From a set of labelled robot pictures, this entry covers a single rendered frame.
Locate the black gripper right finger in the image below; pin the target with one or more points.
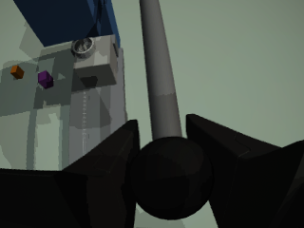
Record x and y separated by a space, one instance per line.
256 182

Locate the small orange block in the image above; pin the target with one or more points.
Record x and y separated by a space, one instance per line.
17 72

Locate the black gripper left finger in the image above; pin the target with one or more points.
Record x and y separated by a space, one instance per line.
92 192

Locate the purple block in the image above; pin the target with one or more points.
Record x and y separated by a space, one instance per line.
45 79

